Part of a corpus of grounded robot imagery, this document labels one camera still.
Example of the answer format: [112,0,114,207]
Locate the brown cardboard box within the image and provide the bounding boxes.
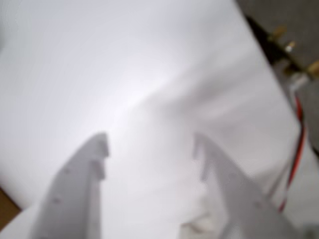
[0,186,22,223]

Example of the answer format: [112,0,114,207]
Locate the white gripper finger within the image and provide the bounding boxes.
[27,131,111,239]
[192,132,309,239]

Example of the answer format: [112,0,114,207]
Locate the controller board gold connectors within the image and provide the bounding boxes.
[266,23,319,84]

